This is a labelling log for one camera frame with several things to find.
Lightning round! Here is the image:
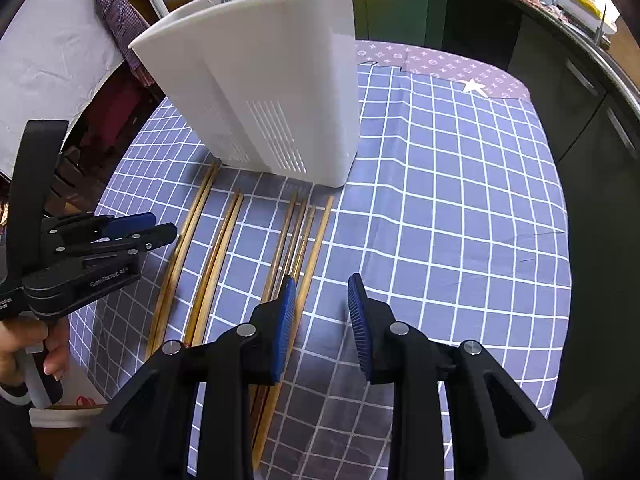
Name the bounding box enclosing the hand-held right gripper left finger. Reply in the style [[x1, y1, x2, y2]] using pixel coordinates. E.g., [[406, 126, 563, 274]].
[[55, 276, 298, 480]]

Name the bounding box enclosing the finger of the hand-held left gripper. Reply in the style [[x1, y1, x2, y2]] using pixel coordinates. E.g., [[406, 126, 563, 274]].
[[42, 213, 157, 248], [55, 223, 178, 267]]

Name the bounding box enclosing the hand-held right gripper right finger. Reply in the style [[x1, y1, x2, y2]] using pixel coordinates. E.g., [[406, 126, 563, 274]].
[[346, 273, 586, 480]]

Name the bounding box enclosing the row of wooden chopsticks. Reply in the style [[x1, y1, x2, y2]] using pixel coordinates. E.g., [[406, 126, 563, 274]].
[[145, 162, 335, 471]]

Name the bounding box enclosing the person's left hand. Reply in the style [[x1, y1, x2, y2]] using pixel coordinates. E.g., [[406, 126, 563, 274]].
[[0, 317, 71, 386]]

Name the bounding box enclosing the dark wooden chair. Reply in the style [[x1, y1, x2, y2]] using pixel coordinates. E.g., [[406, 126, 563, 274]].
[[47, 140, 118, 216]]

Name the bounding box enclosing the white plastic bag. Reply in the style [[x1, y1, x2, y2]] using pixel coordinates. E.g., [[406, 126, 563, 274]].
[[27, 360, 108, 428]]

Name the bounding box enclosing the red garment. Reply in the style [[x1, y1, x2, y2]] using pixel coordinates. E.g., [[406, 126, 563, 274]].
[[82, 67, 168, 161]]

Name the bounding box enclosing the blue grid tablecloth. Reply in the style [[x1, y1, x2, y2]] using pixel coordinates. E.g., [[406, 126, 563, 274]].
[[67, 52, 571, 480]]

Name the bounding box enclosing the white sheet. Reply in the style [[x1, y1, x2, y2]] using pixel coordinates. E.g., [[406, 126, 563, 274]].
[[0, 0, 126, 181]]

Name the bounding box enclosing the purple checked apron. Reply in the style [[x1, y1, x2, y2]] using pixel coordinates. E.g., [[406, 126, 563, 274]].
[[77, 0, 151, 86]]

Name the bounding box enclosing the purple patterned cloth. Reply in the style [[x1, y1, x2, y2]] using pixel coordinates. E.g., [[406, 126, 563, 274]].
[[355, 40, 531, 102]]

